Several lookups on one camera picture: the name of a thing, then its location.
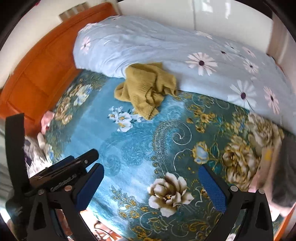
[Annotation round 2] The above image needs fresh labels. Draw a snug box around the white wardrobe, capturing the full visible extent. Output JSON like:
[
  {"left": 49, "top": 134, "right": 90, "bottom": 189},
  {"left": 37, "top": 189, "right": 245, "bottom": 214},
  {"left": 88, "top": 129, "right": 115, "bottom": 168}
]
[{"left": 117, "top": 0, "right": 274, "bottom": 48}]

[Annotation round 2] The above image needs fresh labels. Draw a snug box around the orange bed headboard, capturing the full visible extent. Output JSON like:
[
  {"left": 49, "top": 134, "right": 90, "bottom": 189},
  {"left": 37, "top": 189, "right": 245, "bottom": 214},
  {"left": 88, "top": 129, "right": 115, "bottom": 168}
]
[{"left": 0, "top": 2, "right": 116, "bottom": 135}]

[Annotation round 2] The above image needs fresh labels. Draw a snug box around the black strap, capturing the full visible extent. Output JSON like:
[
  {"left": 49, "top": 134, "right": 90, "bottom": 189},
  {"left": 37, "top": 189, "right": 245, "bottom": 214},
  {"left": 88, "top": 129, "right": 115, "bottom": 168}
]
[{"left": 5, "top": 113, "right": 30, "bottom": 234}]

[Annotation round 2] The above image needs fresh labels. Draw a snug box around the grey cloth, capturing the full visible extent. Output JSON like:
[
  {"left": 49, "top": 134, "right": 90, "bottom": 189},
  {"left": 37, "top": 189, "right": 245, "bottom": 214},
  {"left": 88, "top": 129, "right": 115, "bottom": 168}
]
[{"left": 272, "top": 134, "right": 296, "bottom": 207}]

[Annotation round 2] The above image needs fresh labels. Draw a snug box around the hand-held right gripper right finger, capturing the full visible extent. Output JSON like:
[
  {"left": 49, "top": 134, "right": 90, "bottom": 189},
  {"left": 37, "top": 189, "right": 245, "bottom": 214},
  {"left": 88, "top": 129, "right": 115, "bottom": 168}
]
[{"left": 198, "top": 164, "right": 274, "bottom": 241}]

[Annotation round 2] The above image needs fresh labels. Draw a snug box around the white purple patterned cloth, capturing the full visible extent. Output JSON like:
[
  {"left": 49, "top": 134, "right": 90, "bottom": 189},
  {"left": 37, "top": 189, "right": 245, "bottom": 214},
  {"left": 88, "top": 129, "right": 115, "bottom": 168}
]
[{"left": 23, "top": 136, "right": 50, "bottom": 178}]

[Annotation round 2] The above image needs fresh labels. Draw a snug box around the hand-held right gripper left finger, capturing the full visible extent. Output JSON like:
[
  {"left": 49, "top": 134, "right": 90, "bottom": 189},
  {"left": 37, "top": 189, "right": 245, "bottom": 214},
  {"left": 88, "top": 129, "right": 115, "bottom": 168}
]
[{"left": 26, "top": 163, "right": 105, "bottom": 241}]

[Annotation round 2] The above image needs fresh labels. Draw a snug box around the light blue daisy quilt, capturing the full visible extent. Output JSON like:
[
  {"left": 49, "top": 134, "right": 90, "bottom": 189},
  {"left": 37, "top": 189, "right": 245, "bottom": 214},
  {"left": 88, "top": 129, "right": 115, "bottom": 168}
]
[{"left": 73, "top": 15, "right": 287, "bottom": 131}]

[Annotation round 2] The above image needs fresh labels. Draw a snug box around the mustard yellow knit sweater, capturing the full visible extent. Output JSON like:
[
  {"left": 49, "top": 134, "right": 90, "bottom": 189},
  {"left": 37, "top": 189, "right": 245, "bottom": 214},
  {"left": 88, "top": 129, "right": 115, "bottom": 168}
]
[{"left": 114, "top": 62, "right": 178, "bottom": 120}]

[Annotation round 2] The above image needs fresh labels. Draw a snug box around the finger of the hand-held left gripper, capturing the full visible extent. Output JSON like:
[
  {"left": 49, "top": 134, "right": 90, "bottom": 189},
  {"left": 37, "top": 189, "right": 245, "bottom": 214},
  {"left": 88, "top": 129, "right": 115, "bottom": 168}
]
[
  {"left": 54, "top": 156, "right": 86, "bottom": 174},
  {"left": 74, "top": 149, "right": 100, "bottom": 168}
]

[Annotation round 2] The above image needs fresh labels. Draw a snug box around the teal floral blanket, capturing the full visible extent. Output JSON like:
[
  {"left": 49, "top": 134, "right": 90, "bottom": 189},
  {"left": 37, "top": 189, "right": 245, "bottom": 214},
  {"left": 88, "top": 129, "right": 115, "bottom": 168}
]
[{"left": 43, "top": 70, "right": 285, "bottom": 241}]

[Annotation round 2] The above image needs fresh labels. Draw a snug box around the cream pink cloth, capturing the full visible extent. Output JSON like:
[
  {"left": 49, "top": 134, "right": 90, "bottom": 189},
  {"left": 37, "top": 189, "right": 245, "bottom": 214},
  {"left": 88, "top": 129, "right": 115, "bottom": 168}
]
[{"left": 248, "top": 144, "right": 285, "bottom": 194}]

